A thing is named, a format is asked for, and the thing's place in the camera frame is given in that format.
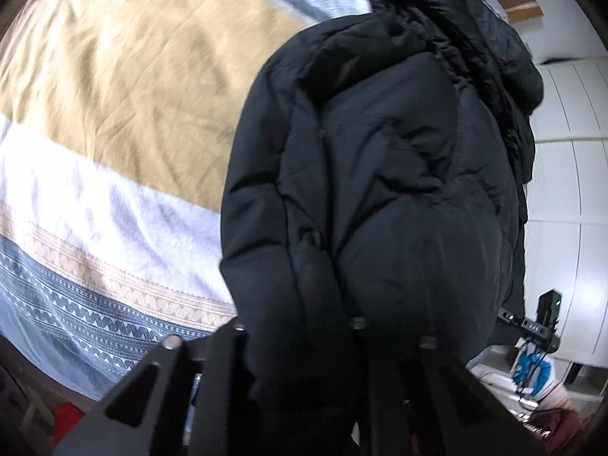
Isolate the black puffer coat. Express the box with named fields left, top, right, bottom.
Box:
left=219, top=0, right=545, bottom=456

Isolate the white wardrobe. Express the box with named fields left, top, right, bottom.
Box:
left=515, top=5, right=608, bottom=377

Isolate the blue and white bag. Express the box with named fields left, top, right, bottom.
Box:
left=512, top=342, right=557, bottom=402

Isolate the striped duvet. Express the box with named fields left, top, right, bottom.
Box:
left=0, top=0, right=505, bottom=401

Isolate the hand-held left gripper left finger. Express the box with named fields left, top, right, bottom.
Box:
left=51, top=320, right=258, bottom=456

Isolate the maroon cloth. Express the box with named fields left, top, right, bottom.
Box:
left=518, top=406, right=583, bottom=456

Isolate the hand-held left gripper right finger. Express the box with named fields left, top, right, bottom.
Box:
left=351, top=317, right=548, bottom=456

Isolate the red object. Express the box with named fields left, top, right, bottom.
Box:
left=53, top=403, right=87, bottom=445

